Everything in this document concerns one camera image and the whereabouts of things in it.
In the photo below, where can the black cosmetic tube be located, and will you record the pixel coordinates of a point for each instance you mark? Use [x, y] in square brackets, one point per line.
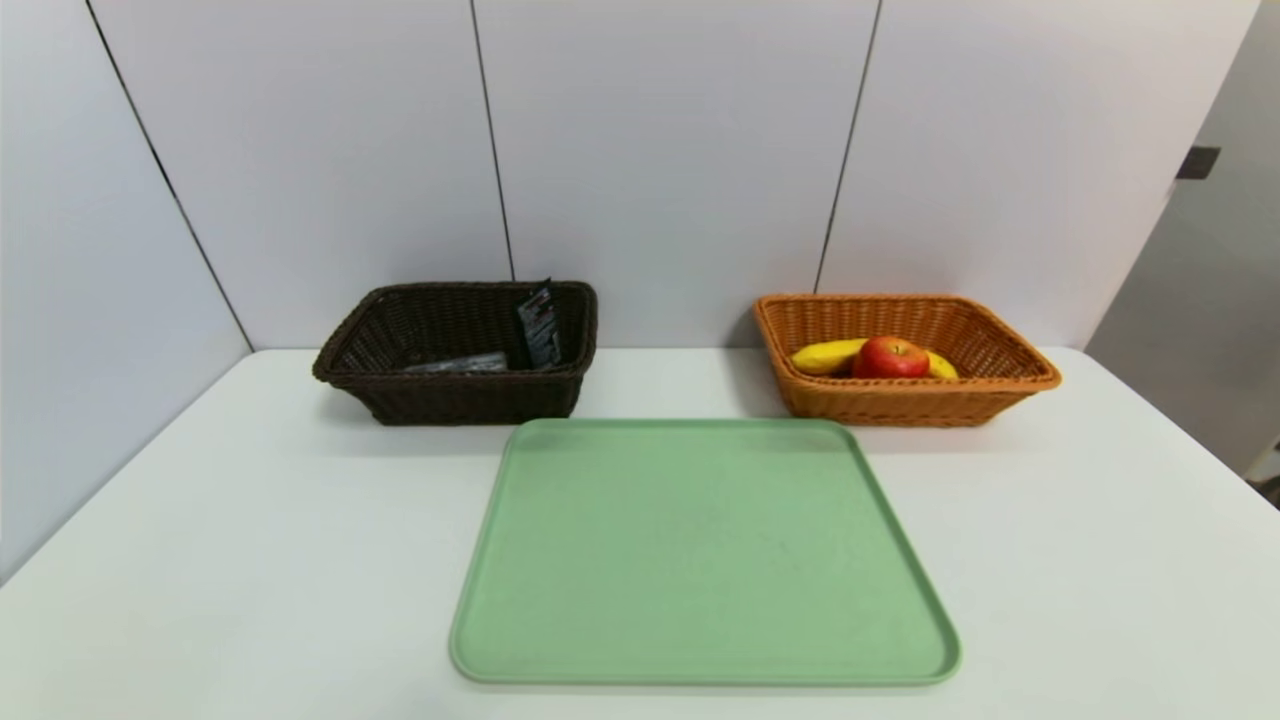
[540, 325]

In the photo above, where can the clear plastic compass case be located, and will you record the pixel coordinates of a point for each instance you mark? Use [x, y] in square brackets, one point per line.
[460, 364]

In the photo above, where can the yellow banana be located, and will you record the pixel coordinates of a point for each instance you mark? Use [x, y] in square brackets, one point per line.
[825, 356]

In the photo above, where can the red apple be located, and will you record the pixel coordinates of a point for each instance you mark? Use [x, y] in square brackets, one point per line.
[890, 358]

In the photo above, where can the dark brown wicker basket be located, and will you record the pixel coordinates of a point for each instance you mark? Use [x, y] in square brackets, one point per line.
[460, 400]

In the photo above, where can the orange wicker basket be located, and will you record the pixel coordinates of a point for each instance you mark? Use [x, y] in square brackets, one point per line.
[960, 400]

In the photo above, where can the light green plastic tray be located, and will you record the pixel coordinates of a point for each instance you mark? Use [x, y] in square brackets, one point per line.
[700, 560]

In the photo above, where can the dark wall bracket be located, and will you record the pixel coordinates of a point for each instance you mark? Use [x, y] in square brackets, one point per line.
[1198, 162]

